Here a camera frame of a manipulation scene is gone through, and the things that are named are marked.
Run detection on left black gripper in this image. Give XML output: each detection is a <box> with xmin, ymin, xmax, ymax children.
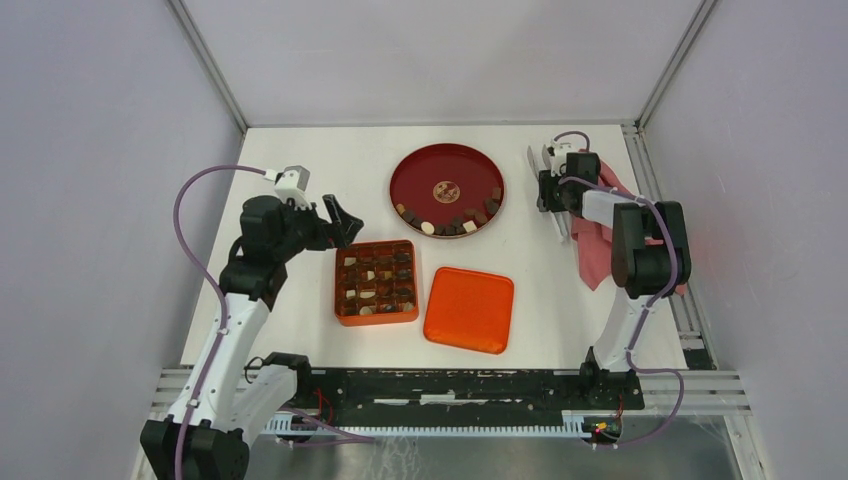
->
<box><xmin>273</xmin><ymin>194</ymin><xmax>362</xmax><ymax>261</ymax></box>

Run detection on metal tongs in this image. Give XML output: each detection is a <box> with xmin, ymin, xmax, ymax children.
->
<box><xmin>526</xmin><ymin>146</ymin><xmax>571</xmax><ymax>244</ymax></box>

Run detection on orange chocolate box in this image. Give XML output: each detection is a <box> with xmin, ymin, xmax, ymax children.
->
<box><xmin>333</xmin><ymin>239</ymin><xmax>420</xmax><ymax>327</ymax></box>

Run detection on round red tray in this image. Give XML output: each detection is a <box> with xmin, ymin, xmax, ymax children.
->
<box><xmin>388</xmin><ymin>143</ymin><xmax>506</xmax><ymax>240</ymax></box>

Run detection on orange box lid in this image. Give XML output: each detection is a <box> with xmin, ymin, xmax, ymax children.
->
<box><xmin>423</xmin><ymin>266</ymin><xmax>515</xmax><ymax>355</ymax></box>

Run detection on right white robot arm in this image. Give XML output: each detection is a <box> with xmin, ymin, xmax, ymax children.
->
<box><xmin>537</xmin><ymin>147</ymin><xmax>692</xmax><ymax>408</ymax></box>

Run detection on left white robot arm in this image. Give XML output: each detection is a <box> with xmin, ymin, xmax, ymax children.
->
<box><xmin>140</xmin><ymin>194</ymin><xmax>364</xmax><ymax>479</ymax></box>

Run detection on pink cloth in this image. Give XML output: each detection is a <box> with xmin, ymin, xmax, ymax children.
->
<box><xmin>569</xmin><ymin>148</ymin><xmax>690</xmax><ymax>296</ymax></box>

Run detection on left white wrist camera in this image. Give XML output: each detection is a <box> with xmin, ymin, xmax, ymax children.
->
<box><xmin>263</xmin><ymin>165</ymin><xmax>313</xmax><ymax>211</ymax></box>

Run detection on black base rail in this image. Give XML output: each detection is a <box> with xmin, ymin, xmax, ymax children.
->
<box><xmin>286</xmin><ymin>367</ymin><xmax>645</xmax><ymax>427</ymax></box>

